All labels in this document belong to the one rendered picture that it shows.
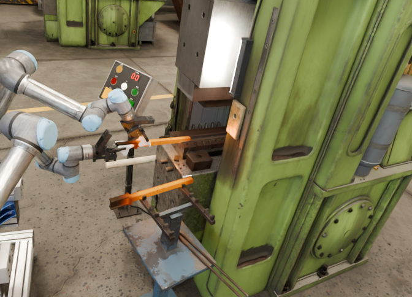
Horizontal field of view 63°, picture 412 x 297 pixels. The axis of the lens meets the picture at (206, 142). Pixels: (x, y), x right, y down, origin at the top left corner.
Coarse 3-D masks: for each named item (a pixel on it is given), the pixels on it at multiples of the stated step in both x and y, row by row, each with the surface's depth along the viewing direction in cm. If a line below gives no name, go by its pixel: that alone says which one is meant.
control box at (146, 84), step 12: (120, 72) 220; (132, 72) 215; (108, 84) 223; (120, 84) 219; (132, 84) 214; (144, 84) 210; (156, 84) 215; (132, 96) 213; (144, 96) 211; (144, 108) 216
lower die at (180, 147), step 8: (208, 128) 211; (216, 128) 212; (224, 128) 214; (176, 136) 193; (224, 136) 201; (176, 144) 193; (184, 144) 187; (192, 144) 189; (200, 144) 190; (208, 144) 192; (216, 144) 194; (184, 152) 186
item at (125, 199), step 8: (168, 184) 161; (176, 184) 162; (136, 192) 152; (144, 192) 153; (152, 192) 154; (160, 192) 158; (112, 200) 144; (120, 200) 146; (128, 200) 148; (136, 200) 151; (112, 208) 145
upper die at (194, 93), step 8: (184, 80) 175; (184, 88) 176; (192, 88) 168; (200, 88) 168; (208, 88) 171; (216, 88) 173; (224, 88) 175; (192, 96) 169; (200, 96) 171; (208, 96) 173; (216, 96) 176; (224, 96) 178
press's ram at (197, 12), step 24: (192, 0) 158; (216, 0) 142; (240, 0) 154; (192, 24) 161; (216, 24) 148; (240, 24) 154; (192, 48) 164; (216, 48) 155; (192, 72) 166; (216, 72) 162
